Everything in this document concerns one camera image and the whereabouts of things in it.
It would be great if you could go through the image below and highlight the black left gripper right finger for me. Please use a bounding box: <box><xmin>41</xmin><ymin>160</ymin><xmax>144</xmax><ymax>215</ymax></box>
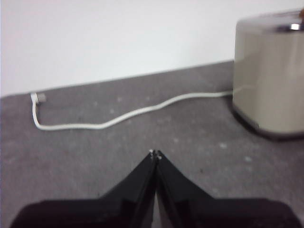
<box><xmin>156</xmin><ymin>150</ymin><xmax>300</xmax><ymax>228</ymax></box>

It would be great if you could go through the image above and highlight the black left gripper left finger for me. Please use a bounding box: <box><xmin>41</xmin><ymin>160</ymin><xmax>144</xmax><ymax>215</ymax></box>
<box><xmin>9</xmin><ymin>149</ymin><xmax>156</xmax><ymax>228</ymax></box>

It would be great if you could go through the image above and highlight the cream and chrome toaster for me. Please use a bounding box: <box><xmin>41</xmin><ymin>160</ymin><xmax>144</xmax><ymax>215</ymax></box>
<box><xmin>231</xmin><ymin>8</ymin><xmax>304</xmax><ymax>141</ymax></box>

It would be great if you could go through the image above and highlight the white power cable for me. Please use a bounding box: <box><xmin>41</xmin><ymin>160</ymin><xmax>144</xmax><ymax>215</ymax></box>
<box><xmin>30</xmin><ymin>91</ymin><xmax>235</xmax><ymax>131</ymax></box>

